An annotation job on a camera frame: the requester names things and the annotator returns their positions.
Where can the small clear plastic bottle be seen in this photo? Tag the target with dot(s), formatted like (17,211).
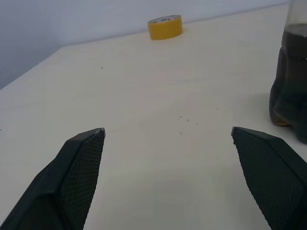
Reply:
(292,83)

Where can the yellow tape roll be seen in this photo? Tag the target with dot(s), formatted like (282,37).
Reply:
(165,30)

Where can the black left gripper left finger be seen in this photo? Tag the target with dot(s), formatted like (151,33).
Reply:
(72,182)

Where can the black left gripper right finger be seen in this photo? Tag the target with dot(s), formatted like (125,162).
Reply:
(275,177)

